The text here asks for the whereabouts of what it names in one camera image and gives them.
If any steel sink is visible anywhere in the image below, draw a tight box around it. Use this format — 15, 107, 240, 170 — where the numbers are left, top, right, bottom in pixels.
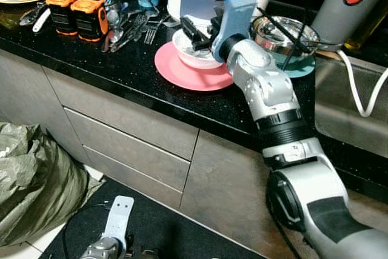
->
314, 56, 388, 158

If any grey-green bag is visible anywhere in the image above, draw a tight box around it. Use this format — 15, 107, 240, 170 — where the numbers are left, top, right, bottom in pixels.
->
0, 121, 104, 247

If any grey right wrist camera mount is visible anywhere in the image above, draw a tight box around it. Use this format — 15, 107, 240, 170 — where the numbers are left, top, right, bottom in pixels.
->
212, 0, 260, 61

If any olive oil bottle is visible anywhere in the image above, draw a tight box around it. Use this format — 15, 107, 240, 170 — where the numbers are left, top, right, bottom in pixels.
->
344, 13, 381, 52

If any brown drawer front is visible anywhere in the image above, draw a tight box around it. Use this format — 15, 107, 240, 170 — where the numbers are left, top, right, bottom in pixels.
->
42, 67, 199, 163
63, 108, 192, 193
82, 145, 184, 210

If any steel bowl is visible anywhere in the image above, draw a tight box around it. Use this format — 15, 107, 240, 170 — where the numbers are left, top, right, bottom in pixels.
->
250, 16, 321, 55

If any large steel spoon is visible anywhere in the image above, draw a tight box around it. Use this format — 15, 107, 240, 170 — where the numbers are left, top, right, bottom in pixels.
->
18, 3, 48, 27

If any white bowl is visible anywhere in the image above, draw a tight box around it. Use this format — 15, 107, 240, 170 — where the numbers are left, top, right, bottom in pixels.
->
172, 27, 226, 70

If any white printed mug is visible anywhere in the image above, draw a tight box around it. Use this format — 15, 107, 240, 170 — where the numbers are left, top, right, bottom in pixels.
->
252, 0, 272, 18

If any pink plate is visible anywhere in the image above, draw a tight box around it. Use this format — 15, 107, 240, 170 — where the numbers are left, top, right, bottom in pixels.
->
154, 41, 235, 92

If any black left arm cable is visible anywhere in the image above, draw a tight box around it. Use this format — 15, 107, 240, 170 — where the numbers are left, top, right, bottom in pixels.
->
59, 202, 116, 259

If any white-handled knife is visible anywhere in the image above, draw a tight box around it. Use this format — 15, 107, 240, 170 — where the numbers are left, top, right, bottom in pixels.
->
32, 5, 54, 33

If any teal plate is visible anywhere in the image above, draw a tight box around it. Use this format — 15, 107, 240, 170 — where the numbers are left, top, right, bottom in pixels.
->
280, 53, 316, 79

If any long black utensil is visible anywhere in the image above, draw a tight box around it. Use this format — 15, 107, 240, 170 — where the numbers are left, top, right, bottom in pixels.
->
256, 6, 313, 53

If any white hose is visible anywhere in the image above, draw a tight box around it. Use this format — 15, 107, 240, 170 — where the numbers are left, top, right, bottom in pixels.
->
335, 49, 388, 118

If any steel fork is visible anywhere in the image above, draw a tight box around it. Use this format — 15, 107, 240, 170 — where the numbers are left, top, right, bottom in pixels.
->
143, 15, 162, 45

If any grey flask with red label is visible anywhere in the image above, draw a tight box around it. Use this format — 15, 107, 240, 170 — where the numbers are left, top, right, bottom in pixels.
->
311, 0, 388, 45

